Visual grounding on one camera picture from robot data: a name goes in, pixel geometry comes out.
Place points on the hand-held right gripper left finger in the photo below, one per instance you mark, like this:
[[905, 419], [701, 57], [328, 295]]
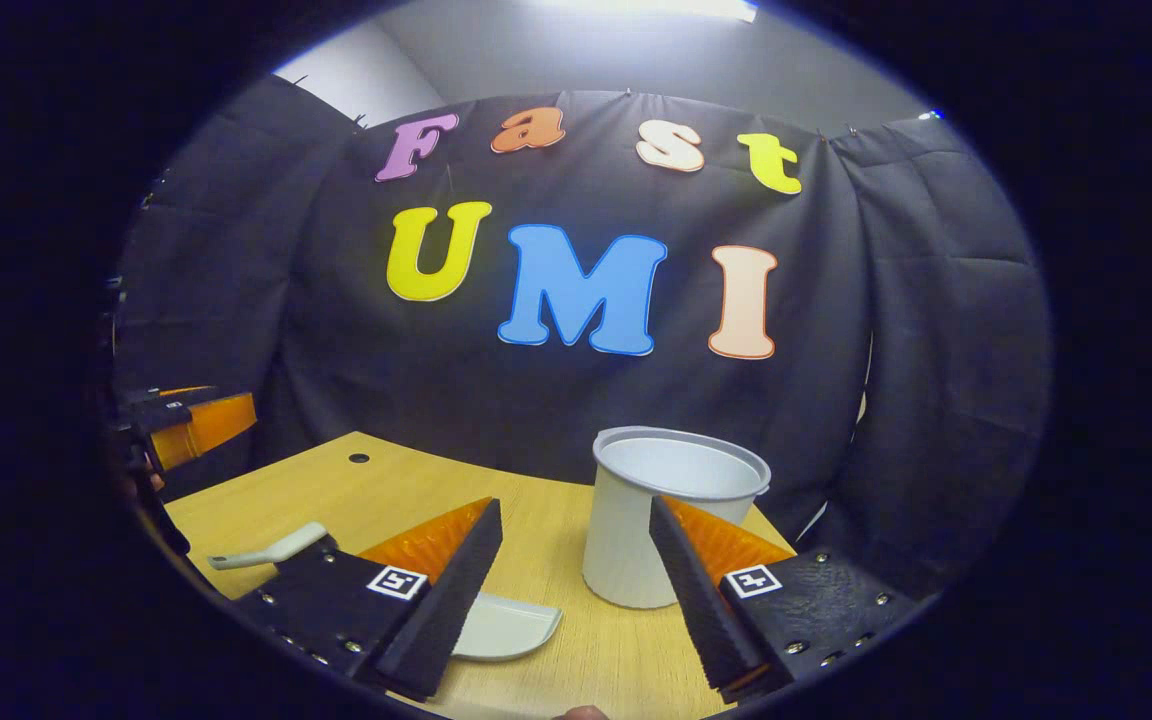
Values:
[[446, 605]]

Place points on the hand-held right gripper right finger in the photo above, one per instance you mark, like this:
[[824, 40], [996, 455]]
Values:
[[701, 605]]

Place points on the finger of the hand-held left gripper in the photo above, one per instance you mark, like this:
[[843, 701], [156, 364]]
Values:
[[206, 425], [146, 396]]

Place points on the grey-white dustpan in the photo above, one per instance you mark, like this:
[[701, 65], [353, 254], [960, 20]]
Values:
[[506, 630]]

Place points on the white ribbed garbage bin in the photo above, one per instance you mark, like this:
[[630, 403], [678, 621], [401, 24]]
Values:
[[626, 540]]

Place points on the wooden desktop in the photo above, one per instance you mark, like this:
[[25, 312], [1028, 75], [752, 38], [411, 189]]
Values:
[[536, 540]]

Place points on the black backdrop cloth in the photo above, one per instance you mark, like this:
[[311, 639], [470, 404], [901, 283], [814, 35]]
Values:
[[336, 330]]

